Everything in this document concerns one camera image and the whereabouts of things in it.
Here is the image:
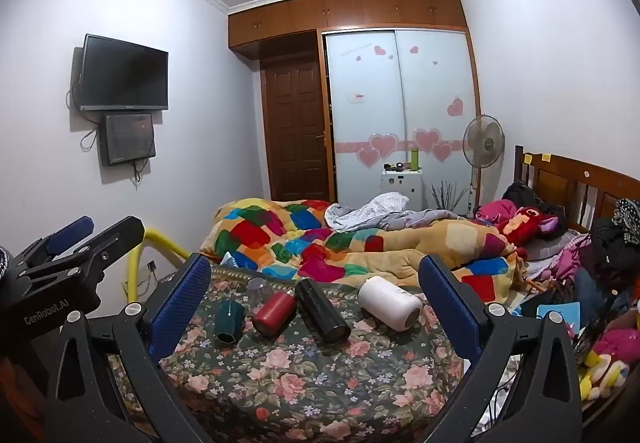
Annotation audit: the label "brown wooden door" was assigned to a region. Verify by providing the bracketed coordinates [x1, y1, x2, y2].
[260, 56, 334, 204]

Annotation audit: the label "yellow padded tube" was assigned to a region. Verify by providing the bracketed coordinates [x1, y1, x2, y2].
[125, 228, 192, 305]

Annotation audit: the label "pink plush toy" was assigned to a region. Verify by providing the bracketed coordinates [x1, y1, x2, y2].
[594, 327, 640, 365]

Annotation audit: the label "grey white striped quilt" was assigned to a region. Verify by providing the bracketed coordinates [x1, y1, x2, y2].
[324, 192, 467, 232]

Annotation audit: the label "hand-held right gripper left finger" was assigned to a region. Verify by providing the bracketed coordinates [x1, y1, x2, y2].
[44, 254, 216, 443]

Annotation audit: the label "wall-mounted black television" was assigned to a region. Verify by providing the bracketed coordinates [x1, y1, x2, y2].
[79, 33, 170, 112]

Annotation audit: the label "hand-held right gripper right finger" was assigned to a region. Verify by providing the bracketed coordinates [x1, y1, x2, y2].
[417, 254, 584, 443]

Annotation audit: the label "floral blanket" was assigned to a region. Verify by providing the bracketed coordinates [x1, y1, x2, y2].
[107, 265, 473, 443]

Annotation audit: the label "small white cabinet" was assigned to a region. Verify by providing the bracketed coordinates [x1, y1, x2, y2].
[380, 168, 424, 212]

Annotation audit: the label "black television cable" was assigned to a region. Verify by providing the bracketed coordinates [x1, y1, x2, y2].
[65, 75, 101, 152]

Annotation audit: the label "black clothing on headboard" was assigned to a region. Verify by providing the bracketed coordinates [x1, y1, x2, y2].
[589, 198, 640, 276]

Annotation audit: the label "white cup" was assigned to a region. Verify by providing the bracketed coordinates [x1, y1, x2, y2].
[357, 275, 424, 332]

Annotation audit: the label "black bag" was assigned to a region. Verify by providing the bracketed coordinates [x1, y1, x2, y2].
[502, 180, 542, 210]

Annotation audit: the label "dark dried twigs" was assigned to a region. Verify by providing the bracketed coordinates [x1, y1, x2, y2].
[431, 180, 472, 214]

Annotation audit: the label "standing electric fan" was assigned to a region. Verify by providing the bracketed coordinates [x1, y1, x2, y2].
[462, 115, 505, 220]

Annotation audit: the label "clear glass cup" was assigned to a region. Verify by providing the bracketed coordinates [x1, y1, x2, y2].
[244, 276, 275, 317]

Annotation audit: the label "dark green cup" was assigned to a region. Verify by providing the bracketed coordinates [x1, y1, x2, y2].
[214, 299, 246, 349]

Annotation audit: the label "wardrobe with heart stickers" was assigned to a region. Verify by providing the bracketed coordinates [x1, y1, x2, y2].
[321, 26, 482, 214]

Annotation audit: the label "wooden overhead cabinet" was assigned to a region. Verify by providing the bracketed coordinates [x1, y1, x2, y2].
[227, 0, 472, 60]

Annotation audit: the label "small black wall monitor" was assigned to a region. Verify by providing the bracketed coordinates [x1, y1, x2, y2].
[98, 111, 157, 168]

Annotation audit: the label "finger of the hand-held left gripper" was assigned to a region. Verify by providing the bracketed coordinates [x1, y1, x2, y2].
[10, 216, 96, 274]
[17, 215, 146, 296]

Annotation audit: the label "red cup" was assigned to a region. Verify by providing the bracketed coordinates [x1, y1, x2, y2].
[251, 290, 299, 338]

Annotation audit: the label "pink cloth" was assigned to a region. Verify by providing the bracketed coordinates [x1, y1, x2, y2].
[474, 199, 519, 225]

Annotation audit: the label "red plush toy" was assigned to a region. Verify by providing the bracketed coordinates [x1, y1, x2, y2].
[494, 205, 562, 250]

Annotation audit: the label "blue flat book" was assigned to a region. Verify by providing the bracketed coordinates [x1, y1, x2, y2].
[536, 301, 582, 325]

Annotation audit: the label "yellow plush toy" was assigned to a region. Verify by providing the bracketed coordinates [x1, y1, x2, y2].
[579, 348, 632, 402]

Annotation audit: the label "black cup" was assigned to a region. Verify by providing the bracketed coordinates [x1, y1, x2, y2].
[293, 278, 352, 345]

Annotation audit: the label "wooden bed headboard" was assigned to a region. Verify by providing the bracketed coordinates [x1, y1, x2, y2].
[513, 145, 640, 246]

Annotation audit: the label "colourful patchwork blanket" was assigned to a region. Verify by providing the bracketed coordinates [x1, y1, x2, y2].
[199, 198, 527, 298]

